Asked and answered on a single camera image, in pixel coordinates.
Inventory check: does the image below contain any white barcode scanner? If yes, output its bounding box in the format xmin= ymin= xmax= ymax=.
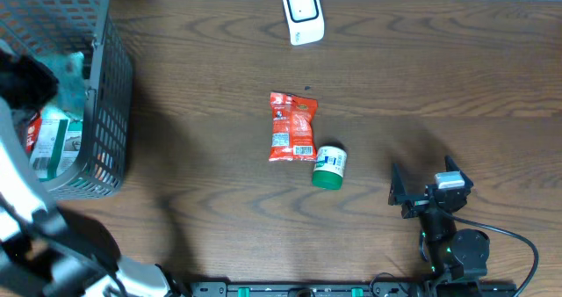
xmin=283 ymin=0 xmax=325 ymax=46

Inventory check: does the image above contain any grey plastic mesh basket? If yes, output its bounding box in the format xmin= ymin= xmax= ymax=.
xmin=1 ymin=0 xmax=133 ymax=199

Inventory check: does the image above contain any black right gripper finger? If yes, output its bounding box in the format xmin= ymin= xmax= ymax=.
xmin=388 ymin=163 xmax=407 ymax=206
xmin=444 ymin=155 xmax=473 ymax=188

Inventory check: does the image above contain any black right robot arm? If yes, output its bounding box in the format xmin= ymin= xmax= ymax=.
xmin=388 ymin=156 xmax=490 ymax=296

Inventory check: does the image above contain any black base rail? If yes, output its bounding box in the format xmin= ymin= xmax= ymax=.
xmin=189 ymin=280 xmax=517 ymax=297

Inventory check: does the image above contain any right black cable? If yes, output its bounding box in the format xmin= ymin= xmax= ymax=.
xmin=441 ymin=206 xmax=540 ymax=297

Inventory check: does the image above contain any green white flat package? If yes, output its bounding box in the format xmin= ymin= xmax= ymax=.
xmin=30 ymin=120 xmax=83 ymax=181

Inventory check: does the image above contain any red snack bag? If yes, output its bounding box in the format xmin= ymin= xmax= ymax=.
xmin=269 ymin=92 xmax=318 ymax=162
xmin=25 ymin=114 xmax=42 ymax=154

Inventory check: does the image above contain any light blue tissue pack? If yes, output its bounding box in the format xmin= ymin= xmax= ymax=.
xmin=39 ymin=52 xmax=87 ymax=121

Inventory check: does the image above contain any green capped white jar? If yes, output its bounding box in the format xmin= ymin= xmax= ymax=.
xmin=312 ymin=146 xmax=347 ymax=190

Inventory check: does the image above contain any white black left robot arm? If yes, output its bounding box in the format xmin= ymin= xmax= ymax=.
xmin=1 ymin=42 xmax=191 ymax=296

